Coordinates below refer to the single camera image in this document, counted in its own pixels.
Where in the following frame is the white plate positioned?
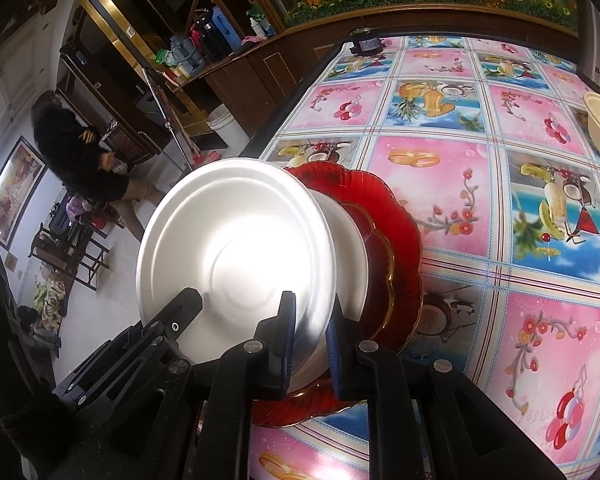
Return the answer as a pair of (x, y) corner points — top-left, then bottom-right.
(136, 157), (337, 368)

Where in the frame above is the white inner bowl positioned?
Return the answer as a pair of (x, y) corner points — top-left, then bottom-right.
(288, 190), (370, 393)

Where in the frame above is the small red glass plate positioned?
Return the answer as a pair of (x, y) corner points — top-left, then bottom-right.
(340, 203), (394, 339)

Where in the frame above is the wooden chair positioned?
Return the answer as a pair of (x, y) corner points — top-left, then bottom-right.
(29, 224), (110, 292)

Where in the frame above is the floral plastic tablecloth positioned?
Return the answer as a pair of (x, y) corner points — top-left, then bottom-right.
(253, 35), (600, 479)

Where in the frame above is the white plastic bucket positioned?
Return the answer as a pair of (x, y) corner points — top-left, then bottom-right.
(207, 104), (249, 155)

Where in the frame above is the seated person in black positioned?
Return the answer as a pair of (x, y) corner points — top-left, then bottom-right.
(31, 91), (164, 240)

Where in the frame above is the black flask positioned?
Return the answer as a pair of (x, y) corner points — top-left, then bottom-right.
(194, 9), (232, 62)

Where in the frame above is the small black jar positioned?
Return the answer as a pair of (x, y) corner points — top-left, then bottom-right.
(350, 27), (384, 56)

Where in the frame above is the grey water jug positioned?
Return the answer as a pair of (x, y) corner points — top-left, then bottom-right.
(170, 35), (206, 77)

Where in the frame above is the blue thermos jug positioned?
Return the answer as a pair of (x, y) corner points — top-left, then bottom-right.
(212, 6), (242, 52)

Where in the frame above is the steel thermos kettle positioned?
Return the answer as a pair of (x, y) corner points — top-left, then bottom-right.
(577, 0), (600, 93)

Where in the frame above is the framed wall painting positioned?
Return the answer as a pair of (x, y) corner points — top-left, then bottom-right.
(0, 136), (47, 249)

